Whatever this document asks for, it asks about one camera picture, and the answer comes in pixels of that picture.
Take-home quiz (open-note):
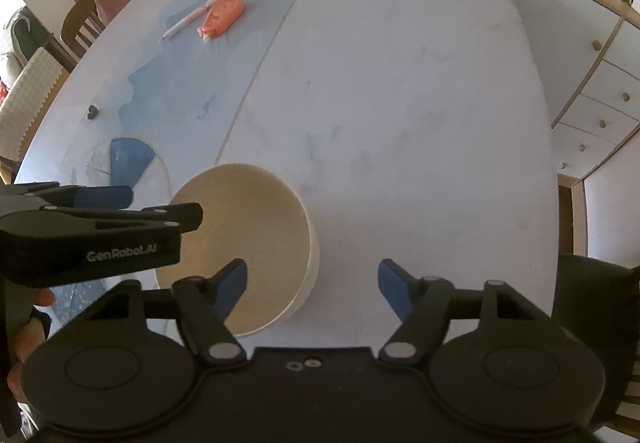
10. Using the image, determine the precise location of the white drawer cabinet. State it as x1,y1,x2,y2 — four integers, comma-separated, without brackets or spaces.
500,0,640,274

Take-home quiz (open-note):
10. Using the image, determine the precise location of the cream round bowl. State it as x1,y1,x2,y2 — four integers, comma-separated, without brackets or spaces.
154,163,321,338

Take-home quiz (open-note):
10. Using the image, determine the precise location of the chair with cream cushion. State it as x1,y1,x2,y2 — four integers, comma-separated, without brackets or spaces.
0,47,69,174

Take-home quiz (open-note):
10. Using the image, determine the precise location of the wooden chair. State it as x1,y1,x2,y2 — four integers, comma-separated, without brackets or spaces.
60,0,144,60

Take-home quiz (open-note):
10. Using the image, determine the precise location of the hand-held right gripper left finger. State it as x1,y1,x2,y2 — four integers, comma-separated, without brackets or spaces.
95,259,249,367

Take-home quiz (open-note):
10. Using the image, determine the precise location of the orange correction tape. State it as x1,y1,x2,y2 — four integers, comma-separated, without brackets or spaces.
198,0,245,42

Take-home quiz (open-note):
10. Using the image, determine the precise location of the person's left hand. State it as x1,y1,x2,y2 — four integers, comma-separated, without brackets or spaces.
7,288,57,406

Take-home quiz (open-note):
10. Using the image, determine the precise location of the pink pen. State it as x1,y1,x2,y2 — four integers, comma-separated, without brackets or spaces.
162,0,231,40

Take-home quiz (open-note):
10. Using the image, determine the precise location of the dark chair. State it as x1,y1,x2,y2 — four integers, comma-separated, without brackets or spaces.
551,253,640,440

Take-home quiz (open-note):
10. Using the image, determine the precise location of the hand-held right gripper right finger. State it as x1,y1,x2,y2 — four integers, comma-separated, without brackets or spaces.
378,259,547,367

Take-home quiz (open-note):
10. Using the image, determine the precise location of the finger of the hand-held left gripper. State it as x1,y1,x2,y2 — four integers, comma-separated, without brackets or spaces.
0,182,134,220
0,202,204,236

